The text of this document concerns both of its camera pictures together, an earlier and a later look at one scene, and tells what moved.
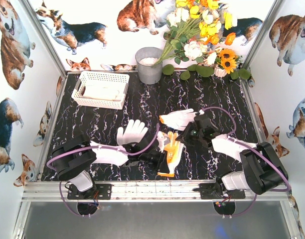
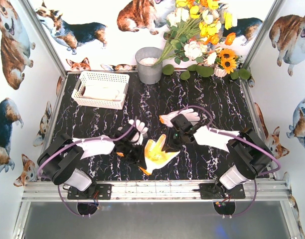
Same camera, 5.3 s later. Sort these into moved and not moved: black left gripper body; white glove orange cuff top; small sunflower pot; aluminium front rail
Moved: black left gripper body
Not moved: white glove orange cuff top; aluminium front rail; small sunflower pot
